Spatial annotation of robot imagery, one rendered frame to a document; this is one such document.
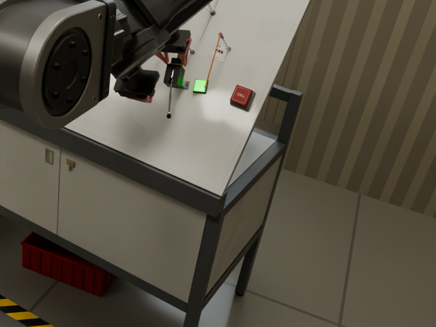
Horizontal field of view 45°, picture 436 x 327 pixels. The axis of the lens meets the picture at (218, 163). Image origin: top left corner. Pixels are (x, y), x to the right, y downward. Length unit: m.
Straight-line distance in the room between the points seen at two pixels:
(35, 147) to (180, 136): 0.56
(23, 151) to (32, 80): 1.41
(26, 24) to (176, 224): 1.16
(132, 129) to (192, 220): 0.33
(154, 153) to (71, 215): 0.48
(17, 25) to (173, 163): 1.02
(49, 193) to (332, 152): 1.99
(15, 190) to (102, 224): 0.39
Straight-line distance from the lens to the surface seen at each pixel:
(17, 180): 1.99
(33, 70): 0.50
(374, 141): 3.33
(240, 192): 1.62
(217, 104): 1.51
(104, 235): 1.82
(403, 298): 2.80
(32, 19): 0.54
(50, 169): 1.85
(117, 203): 1.72
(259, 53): 1.54
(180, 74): 1.48
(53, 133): 1.71
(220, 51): 1.57
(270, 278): 2.58
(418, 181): 3.44
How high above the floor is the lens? 1.66
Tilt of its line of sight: 30 degrees down
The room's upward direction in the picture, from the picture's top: 12 degrees clockwise
